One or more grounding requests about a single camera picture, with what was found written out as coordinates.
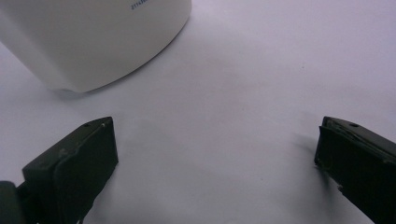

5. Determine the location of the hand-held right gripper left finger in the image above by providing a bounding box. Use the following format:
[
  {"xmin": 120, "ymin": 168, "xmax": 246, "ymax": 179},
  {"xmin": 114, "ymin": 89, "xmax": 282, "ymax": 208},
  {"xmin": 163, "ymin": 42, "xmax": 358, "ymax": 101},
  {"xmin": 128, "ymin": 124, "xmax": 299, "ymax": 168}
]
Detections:
[{"xmin": 18, "ymin": 116, "xmax": 120, "ymax": 224}]

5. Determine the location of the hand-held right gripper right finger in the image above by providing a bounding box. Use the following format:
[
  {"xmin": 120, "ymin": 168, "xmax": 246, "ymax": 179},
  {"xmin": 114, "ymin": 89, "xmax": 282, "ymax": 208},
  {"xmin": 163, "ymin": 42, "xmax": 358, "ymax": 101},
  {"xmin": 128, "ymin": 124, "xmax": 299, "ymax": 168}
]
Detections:
[{"xmin": 314, "ymin": 116, "xmax": 396, "ymax": 224}]

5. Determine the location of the white bottle with blue cap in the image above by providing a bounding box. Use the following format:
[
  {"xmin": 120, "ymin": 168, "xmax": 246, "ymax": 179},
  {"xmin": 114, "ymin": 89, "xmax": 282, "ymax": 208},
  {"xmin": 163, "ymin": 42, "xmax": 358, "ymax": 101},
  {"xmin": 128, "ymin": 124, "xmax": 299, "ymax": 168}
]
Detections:
[{"xmin": 0, "ymin": 0, "xmax": 192, "ymax": 93}]

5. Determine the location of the light blue table mat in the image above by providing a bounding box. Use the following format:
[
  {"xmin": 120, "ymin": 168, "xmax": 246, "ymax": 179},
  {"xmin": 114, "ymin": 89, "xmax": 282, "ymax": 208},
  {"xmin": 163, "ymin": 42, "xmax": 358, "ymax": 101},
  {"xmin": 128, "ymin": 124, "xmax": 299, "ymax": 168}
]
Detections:
[{"xmin": 0, "ymin": 0, "xmax": 396, "ymax": 224}]

